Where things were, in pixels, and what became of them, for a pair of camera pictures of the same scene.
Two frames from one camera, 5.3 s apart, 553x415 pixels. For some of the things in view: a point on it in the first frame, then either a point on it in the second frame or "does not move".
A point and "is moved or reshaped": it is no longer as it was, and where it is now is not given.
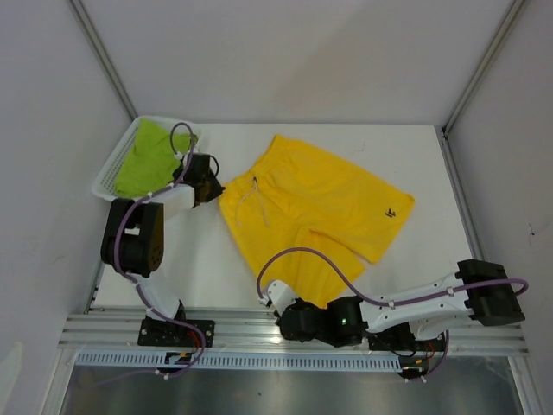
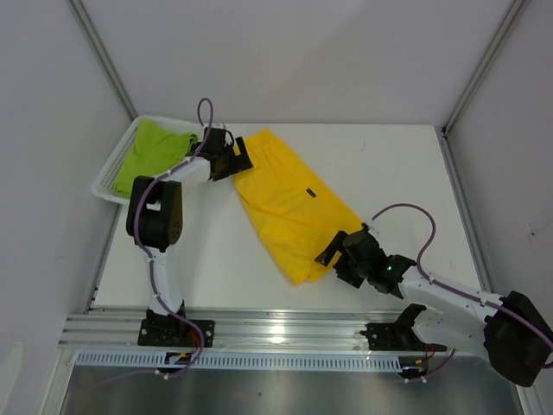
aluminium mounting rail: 264,330 does not move
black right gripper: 299,303 → 326,256
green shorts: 155,156 does not move
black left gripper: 216,190 → 239,163
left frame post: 104,57 does not move
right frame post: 441,132 does not move
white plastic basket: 104,187 does not move
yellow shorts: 306,224 is moved or reshaped
